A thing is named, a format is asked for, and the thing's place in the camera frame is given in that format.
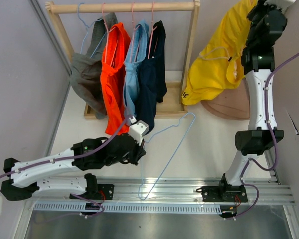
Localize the pink hanger of navy shorts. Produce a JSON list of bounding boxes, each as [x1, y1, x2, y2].
[[147, 1, 156, 59]]

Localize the slotted cable duct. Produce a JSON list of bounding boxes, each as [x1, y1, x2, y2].
[[33, 201, 222, 215]]

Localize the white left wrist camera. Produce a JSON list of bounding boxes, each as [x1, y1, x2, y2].
[[128, 116, 150, 144]]

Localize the translucent pink plastic basket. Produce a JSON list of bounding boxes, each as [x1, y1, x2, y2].
[[201, 78, 250, 120]]

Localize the pink hanger of orange shorts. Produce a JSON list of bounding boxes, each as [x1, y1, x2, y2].
[[101, 3, 118, 68]]

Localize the wooden clothes rack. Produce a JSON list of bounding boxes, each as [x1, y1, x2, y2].
[[45, 0, 200, 119]]

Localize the blue hanger of grey shorts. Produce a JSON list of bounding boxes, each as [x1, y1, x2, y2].
[[77, 2, 107, 58]]

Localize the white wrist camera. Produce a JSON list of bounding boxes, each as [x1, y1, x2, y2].
[[264, 0, 296, 13], [128, 116, 150, 144]]

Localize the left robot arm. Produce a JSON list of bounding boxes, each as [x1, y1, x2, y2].
[[0, 133, 146, 201]]

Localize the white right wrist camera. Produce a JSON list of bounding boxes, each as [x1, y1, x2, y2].
[[264, 0, 296, 13]]

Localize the blue wire hanger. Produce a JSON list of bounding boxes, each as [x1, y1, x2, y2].
[[138, 112, 196, 201]]

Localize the yellow shorts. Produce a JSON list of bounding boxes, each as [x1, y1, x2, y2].
[[181, 0, 257, 105]]

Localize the navy blue shorts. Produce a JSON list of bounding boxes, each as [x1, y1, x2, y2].
[[135, 20, 167, 131]]

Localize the light blue shorts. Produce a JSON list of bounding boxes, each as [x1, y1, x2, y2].
[[123, 19, 149, 117]]

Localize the grey shorts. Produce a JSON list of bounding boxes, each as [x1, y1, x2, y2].
[[69, 12, 118, 120]]

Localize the orange shorts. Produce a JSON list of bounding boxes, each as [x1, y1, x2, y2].
[[100, 22, 130, 135]]

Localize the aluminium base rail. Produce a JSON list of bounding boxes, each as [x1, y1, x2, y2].
[[23, 177, 296, 206]]

